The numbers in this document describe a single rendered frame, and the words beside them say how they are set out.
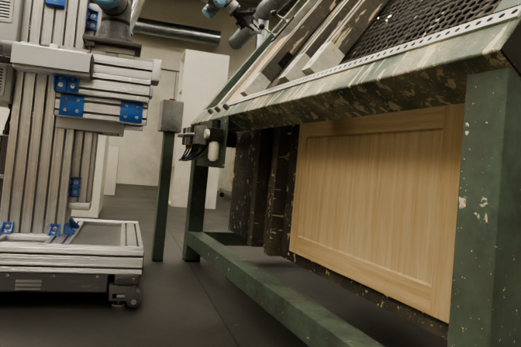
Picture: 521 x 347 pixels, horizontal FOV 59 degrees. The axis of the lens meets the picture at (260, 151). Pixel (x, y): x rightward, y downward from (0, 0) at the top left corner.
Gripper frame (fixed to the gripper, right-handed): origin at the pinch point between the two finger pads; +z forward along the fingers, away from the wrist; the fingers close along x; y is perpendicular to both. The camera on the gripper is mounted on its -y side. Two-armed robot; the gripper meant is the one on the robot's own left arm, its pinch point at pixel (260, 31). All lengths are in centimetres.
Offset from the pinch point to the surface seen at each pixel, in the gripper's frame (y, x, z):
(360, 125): -101, 99, 30
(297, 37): -53, 39, 8
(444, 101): -149, 128, 17
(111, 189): 474, -31, 42
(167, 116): 31, 70, -7
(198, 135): -12, 91, 6
